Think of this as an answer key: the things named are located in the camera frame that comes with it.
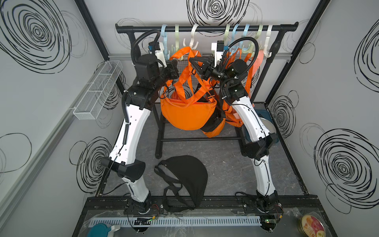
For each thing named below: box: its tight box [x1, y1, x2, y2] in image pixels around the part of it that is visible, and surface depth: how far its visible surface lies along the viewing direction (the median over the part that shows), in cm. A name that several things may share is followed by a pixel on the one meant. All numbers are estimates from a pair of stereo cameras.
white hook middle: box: [183, 23, 200, 50], surface depth 58 cm
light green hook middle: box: [223, 23, 231, 46], surface depth 53 cm
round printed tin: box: [300, 214, 327, 237], surface depth 67 cm
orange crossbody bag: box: [160, 46, 217, 131], surface depth 75 cm
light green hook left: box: [175, 24, 180, 53], surface depth 53 cm
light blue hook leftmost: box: [160, 24, 168, 60], surface depth 56 cm
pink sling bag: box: [252, 49, 265, 78], surface depth 63 cm
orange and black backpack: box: [154, 155, 208, 212], surface depth 82 cm
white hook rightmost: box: [263, 25, 273, 58], surface depth 58 cm
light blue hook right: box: [238, 23, 251, 51], surface depth 53 cm
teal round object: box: [87, 223, 112, 237], surface depth 64 cm
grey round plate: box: [259, 117, 276, 134], surface depth 109 cm
